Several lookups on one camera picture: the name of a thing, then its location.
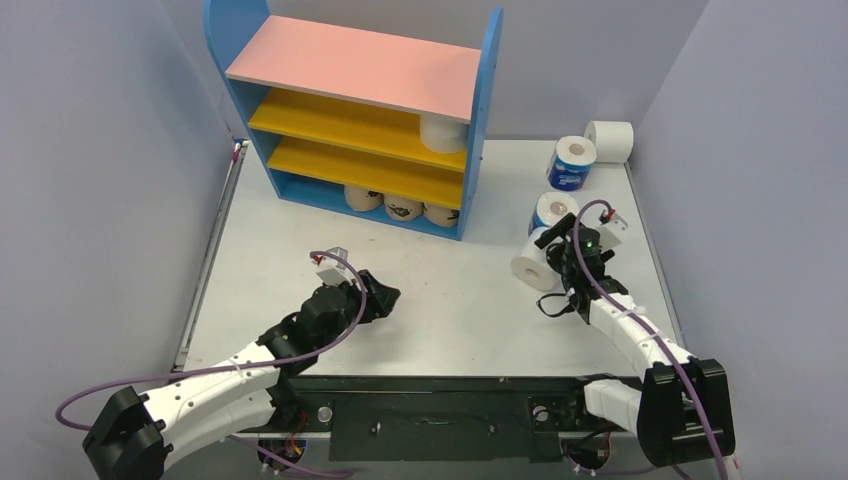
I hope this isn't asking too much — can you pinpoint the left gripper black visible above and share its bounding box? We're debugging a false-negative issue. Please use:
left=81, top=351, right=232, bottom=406
left=316, top=270, right=398, bottom=352

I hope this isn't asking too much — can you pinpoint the blue roll front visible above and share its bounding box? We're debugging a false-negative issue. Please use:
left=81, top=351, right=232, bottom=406
left=528, top=191, right=580, bottom=235

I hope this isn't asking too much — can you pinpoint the blue roll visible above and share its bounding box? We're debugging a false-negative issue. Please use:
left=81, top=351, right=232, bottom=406
left=547, top=136, right=597, bottom=191
left=528, top=191, right=580, bottom=235

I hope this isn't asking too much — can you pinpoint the blue roll back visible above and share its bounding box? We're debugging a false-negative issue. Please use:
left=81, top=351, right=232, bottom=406
left=547, top=136, right=597, bottom=191

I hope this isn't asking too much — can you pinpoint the brown cartoon roll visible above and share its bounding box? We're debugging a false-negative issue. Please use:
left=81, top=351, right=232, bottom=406
left=383, top=194, right=424, bottom=222
left=344, top=185, right=384, bottom=212

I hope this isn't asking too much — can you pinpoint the plain white toilet roll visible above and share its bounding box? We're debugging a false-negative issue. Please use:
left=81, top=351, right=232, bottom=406
left=419, top=115, right=469, bottom=154

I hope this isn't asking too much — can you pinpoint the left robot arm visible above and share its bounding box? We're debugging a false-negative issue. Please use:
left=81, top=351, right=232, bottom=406
left=82, top=270, right=401, bottom=479

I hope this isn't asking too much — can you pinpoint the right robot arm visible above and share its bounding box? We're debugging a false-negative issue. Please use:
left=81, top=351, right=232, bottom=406
left=528, top=212, right=736, bottom=467

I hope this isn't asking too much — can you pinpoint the blue pink yellow shelf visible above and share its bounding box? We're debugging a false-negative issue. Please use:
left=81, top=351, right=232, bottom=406
left=203, top=1, right=504, bottom=240

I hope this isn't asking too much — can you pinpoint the white roll lying at back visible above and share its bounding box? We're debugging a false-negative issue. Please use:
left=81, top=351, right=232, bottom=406
left=584, top=120, right=634, bottom=164

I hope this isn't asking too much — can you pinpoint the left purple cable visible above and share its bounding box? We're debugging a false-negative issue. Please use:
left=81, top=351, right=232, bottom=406
left=54, top=250, right=369, bottom=480

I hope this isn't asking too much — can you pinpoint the purple cable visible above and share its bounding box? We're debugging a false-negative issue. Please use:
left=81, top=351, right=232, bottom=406
left=570, top=199, right=730, bottom=480
left=54, top=250, right=369, bottom=480

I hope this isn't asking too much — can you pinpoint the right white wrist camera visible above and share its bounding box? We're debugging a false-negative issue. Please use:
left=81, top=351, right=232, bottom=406
left=596, top=209, right=628, bottom=251

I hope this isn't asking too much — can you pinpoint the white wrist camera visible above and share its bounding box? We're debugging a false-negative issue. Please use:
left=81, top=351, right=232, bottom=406
left=596, top=209, right=628, bottom=251
left=311, top=255, right=354, bottom=286

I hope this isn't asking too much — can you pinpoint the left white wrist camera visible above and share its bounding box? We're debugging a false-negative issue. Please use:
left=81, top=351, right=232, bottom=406
left=311, top=255, right=354, bottom=286

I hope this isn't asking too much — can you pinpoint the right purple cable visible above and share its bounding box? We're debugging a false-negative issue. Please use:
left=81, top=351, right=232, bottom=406
left=570, top=199, right=730, bottom=480

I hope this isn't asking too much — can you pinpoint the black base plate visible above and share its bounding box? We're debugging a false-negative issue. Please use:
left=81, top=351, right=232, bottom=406
left=253, top=376, right=613, bottom=462

